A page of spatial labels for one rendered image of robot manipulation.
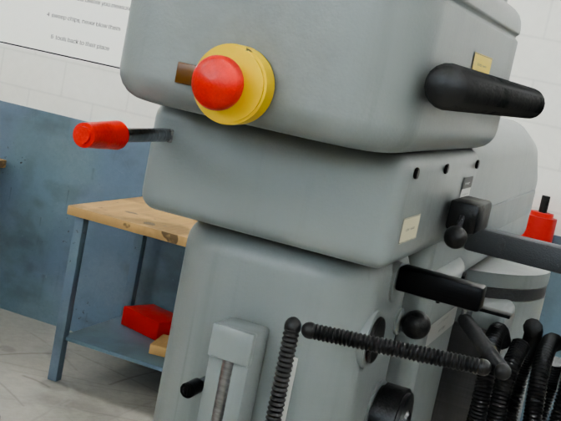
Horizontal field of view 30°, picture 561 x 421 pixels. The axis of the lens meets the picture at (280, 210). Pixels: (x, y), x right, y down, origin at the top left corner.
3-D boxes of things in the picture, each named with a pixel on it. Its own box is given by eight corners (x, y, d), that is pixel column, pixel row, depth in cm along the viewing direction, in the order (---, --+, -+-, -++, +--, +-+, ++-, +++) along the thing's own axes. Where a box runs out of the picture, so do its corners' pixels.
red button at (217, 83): (230, 115, 74) (241, 59, 74) (181, 103, 76) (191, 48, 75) (249, 116, 77) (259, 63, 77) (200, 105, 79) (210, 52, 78)
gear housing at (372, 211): (388, 276, 86) (415, 156, 85) (132, 206, 94) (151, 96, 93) (467, 237, 117) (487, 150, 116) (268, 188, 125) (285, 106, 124)
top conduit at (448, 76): (464, 114, 76) (475, 67, 76) (409, 103, 78) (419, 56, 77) (541, 121, 118) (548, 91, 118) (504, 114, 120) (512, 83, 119)
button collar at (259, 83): (256, 132, 77) (272, 51, 76) (184, 115, 79) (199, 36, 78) (266, 132, 79) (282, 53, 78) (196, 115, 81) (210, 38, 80)
